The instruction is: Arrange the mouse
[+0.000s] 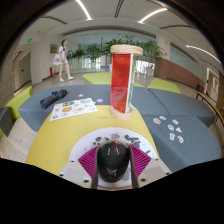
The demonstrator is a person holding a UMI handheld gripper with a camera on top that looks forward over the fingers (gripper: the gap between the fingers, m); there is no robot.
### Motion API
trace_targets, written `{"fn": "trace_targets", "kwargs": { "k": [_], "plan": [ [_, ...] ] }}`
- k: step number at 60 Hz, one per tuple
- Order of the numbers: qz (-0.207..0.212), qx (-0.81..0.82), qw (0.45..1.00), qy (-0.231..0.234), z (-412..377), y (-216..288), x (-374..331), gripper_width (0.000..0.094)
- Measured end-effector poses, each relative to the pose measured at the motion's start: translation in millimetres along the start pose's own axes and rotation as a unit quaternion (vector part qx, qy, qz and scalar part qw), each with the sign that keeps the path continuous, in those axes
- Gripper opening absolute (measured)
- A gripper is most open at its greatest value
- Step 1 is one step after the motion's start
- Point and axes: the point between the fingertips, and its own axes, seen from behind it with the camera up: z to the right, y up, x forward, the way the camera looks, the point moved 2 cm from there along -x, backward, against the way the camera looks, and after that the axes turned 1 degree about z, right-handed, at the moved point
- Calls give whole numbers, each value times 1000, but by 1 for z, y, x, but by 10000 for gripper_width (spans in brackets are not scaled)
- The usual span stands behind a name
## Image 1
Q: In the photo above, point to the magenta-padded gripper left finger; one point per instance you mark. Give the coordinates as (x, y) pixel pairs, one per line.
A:
(75, 172)

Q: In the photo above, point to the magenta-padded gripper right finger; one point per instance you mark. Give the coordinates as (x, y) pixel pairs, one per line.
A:
(153, 171)

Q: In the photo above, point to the black computer mouse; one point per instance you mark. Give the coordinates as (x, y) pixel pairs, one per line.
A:
(113, 161)

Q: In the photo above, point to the round white printed mouse pad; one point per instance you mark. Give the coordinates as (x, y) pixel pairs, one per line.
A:
(83, 146)

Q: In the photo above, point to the small cartoon sticker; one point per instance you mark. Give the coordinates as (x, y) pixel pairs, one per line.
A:
(175, 121)
(156, 120)
(170, 127)
(180, 139)
(99, 100)
(162, 117)
(172, 136)
(178, 129)
(81, 95)

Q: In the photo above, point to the large grey bench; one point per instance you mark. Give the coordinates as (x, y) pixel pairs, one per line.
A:
(200, 146)

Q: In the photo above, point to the white sticker sheet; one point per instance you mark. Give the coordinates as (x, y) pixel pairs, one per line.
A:
(73, 109)

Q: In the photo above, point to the dark grey seat block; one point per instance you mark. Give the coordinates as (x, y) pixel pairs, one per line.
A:
(5, 121)

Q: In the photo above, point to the lime green bench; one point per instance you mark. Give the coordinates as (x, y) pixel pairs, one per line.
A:
(165, 85)
(96, 78)

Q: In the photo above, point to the lime green seat block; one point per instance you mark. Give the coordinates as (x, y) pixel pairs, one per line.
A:
(20, 101)

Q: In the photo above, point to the red cylinder with wooden ends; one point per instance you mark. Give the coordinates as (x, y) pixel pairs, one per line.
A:
(120, 81)

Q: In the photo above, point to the red fire extinguisher box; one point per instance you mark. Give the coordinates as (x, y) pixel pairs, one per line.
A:
(52, 71)

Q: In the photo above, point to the person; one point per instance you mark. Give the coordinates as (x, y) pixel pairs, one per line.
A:
(62, 56)

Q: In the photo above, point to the group of potted plants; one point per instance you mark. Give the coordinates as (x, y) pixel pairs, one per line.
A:
(95, 51)

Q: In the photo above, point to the group of ceiling strip lights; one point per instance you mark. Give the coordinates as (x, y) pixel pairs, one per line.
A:
(83, 9)

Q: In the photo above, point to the wooden frame bench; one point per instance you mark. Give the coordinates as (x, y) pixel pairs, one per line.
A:
(211, 106)

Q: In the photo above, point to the gold framed wall plaque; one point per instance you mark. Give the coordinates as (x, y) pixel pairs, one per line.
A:
(53, 48)

